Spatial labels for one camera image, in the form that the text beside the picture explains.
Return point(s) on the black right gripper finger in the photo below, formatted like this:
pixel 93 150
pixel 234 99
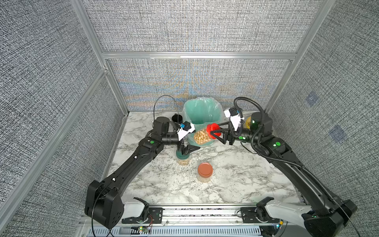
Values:
pixel 218 126
pixel 223 139

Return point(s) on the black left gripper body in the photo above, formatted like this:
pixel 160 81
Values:
pixel 179 144

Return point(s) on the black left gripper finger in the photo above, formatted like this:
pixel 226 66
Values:
pixel 192 148
pixel 180 152

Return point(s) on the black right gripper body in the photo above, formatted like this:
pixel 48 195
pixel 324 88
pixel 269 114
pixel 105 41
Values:
pixel 228 138

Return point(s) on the red jar lid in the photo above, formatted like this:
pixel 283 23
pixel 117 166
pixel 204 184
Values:
pixel 212 132

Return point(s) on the orange-lidded peanut jar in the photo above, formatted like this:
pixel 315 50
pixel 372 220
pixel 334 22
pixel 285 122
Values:
pixel 205 172

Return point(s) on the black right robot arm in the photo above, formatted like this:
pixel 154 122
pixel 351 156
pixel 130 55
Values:
pixel 325 214

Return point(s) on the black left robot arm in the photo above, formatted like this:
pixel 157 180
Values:
pixel 103 200

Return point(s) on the green-lidded peanut jar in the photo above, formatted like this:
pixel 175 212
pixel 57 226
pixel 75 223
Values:
pixel 183 160

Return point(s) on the yellow-rimmed bamboo steamer basket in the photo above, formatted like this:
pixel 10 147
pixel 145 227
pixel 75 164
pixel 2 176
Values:
pixel 247 123

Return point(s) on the black mug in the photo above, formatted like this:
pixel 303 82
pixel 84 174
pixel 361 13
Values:
pixel 177 118

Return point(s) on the clear plastic bin liner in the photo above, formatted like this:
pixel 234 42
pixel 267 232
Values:
pixel 189 112

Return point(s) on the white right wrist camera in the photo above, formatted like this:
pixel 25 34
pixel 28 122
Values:
pixel 235 117

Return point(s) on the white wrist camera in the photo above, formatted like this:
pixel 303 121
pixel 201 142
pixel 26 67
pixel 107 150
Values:
pixel 235 117
pixel 184 129

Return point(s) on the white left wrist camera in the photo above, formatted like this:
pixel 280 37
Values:
pixel 184 129

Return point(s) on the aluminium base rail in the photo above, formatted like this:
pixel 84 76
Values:
pixel 195 220

